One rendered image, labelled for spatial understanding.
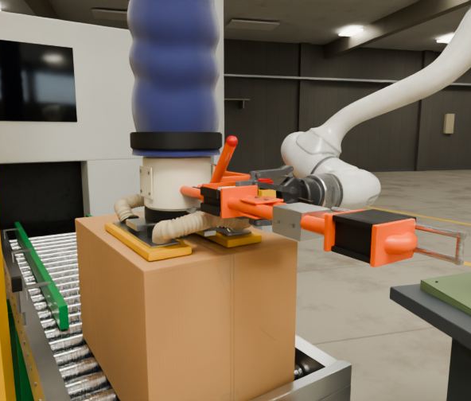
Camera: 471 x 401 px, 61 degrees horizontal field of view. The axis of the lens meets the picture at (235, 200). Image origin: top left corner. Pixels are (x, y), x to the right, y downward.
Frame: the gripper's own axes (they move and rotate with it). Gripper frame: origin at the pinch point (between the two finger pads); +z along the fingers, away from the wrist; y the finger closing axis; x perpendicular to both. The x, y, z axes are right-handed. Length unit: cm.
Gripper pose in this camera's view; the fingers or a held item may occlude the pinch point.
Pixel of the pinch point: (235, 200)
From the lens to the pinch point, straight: 79.8
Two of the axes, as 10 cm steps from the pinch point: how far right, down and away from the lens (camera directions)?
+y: -0.1, 9.9, 1.6
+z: -8.4, 0.7, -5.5
